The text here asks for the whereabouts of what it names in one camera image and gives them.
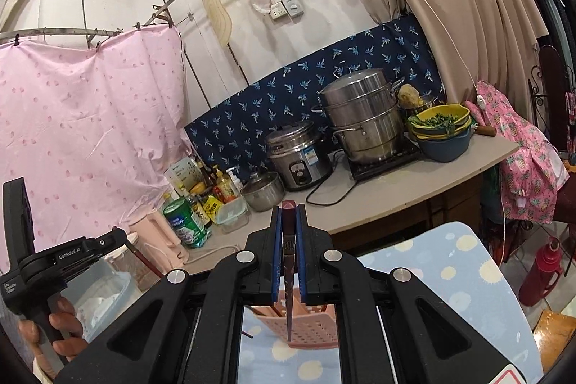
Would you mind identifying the navy printed cloth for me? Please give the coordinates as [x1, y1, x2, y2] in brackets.
[184, 17, 449, 188]

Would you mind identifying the stainless steel steamer pot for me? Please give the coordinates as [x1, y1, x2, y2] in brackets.
[311, 69, 406, 165]

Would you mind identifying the hanging cutting board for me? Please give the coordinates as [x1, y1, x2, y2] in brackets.
[202, 0, 234, 49]

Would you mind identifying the ginger root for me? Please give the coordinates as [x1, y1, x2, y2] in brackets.
[397, 84, 424, 108]

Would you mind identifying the yellow packet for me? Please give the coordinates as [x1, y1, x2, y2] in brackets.
[200, 195, 224, 225]

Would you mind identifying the pink floral garment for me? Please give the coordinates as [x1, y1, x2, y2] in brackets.
[474, 80, 570, 225]

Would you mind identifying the wooden tool handle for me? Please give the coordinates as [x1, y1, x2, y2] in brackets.
[470, 121, 498, 137]

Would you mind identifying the clear food container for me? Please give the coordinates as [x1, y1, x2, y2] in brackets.
[215, 197, 250, 232]

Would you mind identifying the green tin can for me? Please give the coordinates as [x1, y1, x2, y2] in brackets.
[162, 193, 209, 250]

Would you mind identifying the maroon chopstick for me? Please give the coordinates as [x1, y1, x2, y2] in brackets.
[128, 241, 165, 279]
[281, 199, 298, 342]

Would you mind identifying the small lidded steel pot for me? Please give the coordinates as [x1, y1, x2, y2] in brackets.
[240, 170, 285, 213]

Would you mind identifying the pink perforated utensil holder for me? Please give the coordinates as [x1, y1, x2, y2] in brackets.
[245, 301, 348, 351]

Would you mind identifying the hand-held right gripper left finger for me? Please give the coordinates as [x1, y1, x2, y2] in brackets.
[55, 204, 286, 384]

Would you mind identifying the dark sauce bottle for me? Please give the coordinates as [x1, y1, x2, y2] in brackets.
[200, 163, 217, 196]

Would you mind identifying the pink curtain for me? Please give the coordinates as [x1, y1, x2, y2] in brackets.
[0, 26, 195, 273]

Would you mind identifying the pink electric kettle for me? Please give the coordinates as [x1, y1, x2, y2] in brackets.
[128, 213, 188, 273]

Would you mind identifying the beige curtain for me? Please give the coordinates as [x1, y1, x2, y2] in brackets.
[324, 0, 555, 129]

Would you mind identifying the blue printed tablecloth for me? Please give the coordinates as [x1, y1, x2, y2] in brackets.
[238, 221, 541, 384]

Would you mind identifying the person's left hand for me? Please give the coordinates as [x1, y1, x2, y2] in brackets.
[18, 298, 89, 364]

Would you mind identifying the black induction cooker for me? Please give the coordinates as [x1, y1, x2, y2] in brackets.
[344, 139, 426, 182]

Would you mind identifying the translucent plastic storage bin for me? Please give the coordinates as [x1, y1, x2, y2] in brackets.
[58, 231, 150, 345]

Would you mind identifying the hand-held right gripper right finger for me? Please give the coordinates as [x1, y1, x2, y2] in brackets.
[294, 203, 511, 384]

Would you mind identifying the red thermos bottle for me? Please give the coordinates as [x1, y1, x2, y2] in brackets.
[519, 236, 563, 308]

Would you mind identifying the silver rice cooker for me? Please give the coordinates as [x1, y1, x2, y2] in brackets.
[265, 121, 335, 193]

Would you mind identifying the wall socket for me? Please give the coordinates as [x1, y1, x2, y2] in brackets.
[269, 0, 305, 22]

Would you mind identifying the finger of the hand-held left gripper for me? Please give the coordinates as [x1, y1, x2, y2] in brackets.
[87, 227, 130, 255]

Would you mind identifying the amber pump bottle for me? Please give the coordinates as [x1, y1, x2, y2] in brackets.
[211, 165, 235, 203]

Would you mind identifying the clear oil jug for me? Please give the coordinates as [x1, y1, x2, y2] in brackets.
[164, 157, 206, 198]

